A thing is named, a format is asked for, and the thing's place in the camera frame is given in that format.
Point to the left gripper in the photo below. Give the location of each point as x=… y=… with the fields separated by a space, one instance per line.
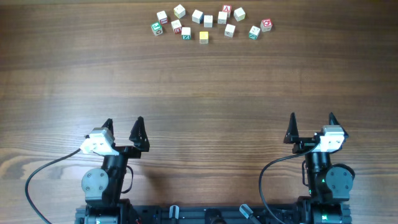
x=125 y=150

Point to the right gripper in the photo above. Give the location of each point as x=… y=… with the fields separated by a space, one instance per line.
x=292 y=136

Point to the wooden block red letter side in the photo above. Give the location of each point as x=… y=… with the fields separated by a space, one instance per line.
x=176 y=26

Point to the white block green side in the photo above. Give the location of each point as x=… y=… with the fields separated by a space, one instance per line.
x=186 y=33

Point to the white patterned wooden block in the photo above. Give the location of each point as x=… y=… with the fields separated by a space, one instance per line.
x=229 y=30

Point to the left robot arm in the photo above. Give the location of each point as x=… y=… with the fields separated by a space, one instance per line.
x=103 y=186

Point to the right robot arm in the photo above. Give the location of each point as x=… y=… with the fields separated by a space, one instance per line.
x=328 y=184

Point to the green letter wooden block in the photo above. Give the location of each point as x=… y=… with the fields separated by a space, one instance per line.
x=157 y=28

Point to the white block green trim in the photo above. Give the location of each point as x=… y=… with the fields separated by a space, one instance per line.
x=254 y=32

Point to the red letter O block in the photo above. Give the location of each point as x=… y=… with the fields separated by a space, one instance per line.
x=266 y=25

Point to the white block red side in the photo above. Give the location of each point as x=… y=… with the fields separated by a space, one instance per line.
x=162 y=17

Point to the yellow top wooden block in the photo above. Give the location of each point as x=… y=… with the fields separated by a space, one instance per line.
x=204 y=37

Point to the white block yellow edge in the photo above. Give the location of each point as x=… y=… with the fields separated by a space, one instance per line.
x=179 y=11

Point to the white block blue side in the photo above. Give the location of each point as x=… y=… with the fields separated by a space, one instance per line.
x=197 y=16

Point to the white block yellow side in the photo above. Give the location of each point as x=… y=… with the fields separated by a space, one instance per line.
x=239 y=14

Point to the plain white letter block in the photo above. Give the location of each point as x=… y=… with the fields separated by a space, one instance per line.
x=208 y=21

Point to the white wooden block centre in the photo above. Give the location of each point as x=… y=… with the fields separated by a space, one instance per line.
x=222 y=17

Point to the red letter A block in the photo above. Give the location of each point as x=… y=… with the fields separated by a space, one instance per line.
x=227 y=8

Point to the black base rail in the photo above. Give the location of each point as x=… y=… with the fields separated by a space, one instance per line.
x=288 y=213

